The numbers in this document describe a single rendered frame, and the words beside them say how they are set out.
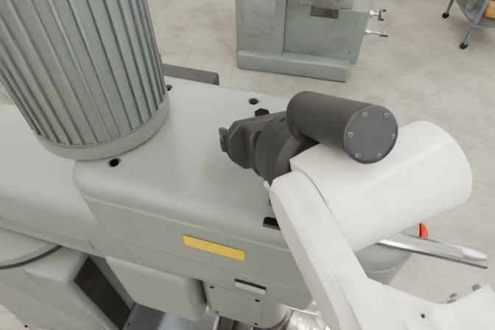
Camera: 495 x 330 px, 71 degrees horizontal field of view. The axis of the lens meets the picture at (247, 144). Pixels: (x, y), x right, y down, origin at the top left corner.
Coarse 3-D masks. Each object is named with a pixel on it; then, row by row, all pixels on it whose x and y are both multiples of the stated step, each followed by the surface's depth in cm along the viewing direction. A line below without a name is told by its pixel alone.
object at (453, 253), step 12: (276, 228) 40; (384, 240) 39; (396, 240) 39; (408, 240) 39; (420, 240) 39; (432, 240) 39; (420, 252) 38; (432, 252) 38; (444, 252) 38; (456, 252) 38; (468, 252) 38; (480, 252) 38; (468, 264) 37; (480, 264) 37
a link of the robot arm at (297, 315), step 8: (288, 312) 94; (296, 312) 93; (288, 320) 92; (296, 320) 91; (304, 320) 91; (256, 328) 92; (272, 328) 91; (280, 328) 91; (288, 328) 90; (296, 328) 89; (304, 328) 89
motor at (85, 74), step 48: (0, 0) 31; (48, 0) 32; (96, 0) 35; (144, 0) 42; (0, 48) 35; (48, 48) 35; (96, 48) 37; (144, 48) 43; (48, 96) 40; (96, 96) 41; (144, 96) 46; (48, 144) 46; (96, 144) 46
